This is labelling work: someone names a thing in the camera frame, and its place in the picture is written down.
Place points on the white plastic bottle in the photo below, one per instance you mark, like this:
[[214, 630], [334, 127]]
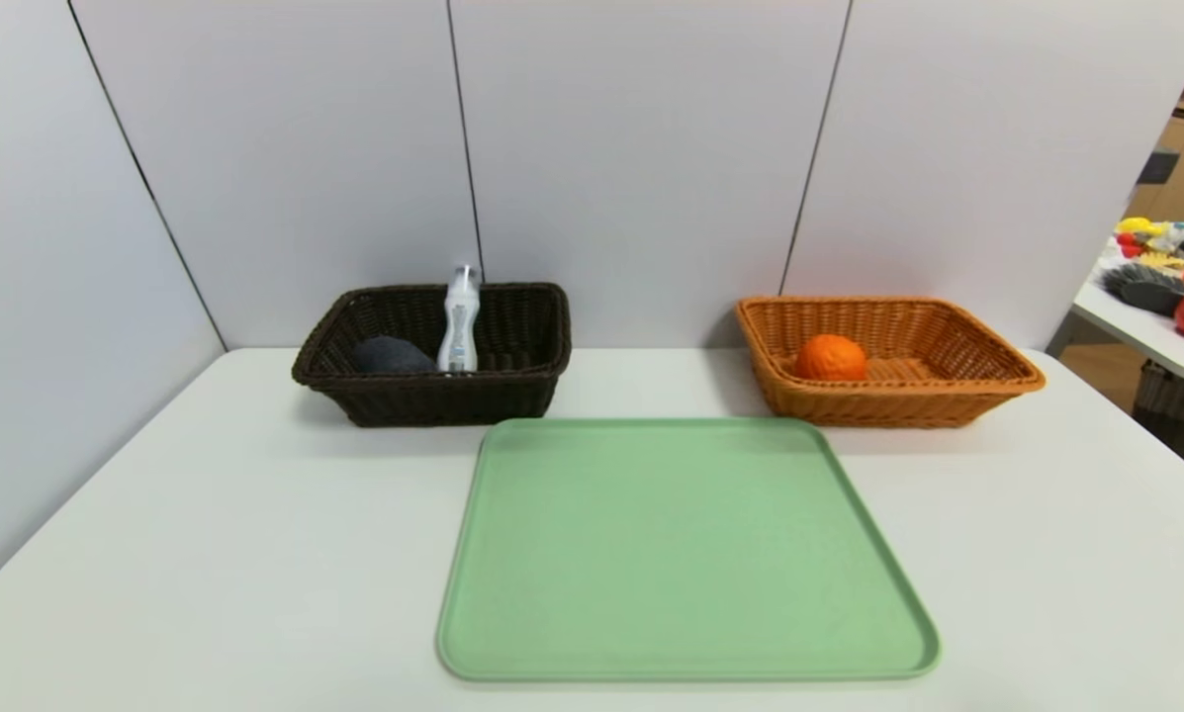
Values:
[[459, 321]]

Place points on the dark grey towel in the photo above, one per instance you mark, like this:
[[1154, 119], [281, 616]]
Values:
[[394, 356]]

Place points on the orange fruit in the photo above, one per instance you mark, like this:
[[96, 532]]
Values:
[[831, 358]]

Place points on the dark brown wicker basket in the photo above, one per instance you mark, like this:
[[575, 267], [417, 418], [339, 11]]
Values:
[[473, 396]]

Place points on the orange wicker basket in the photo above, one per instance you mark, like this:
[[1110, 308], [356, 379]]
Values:
[[878, 400]]

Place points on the light green plastic tray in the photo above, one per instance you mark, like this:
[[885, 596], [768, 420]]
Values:
[[690, 574]]

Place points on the small red toy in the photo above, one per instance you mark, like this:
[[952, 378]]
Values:
[[1130, 243]]

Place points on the white side table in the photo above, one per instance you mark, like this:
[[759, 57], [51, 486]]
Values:
[[1145, 336]]

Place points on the grey bristle brush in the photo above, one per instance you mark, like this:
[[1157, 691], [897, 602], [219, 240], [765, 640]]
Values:
[[1145, 289]]

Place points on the yellow toy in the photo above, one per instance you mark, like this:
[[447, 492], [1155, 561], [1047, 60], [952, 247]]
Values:
[[1143, 225]]

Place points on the grey box on shelf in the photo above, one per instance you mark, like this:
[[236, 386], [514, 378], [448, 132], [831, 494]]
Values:
[[1157, 166]]

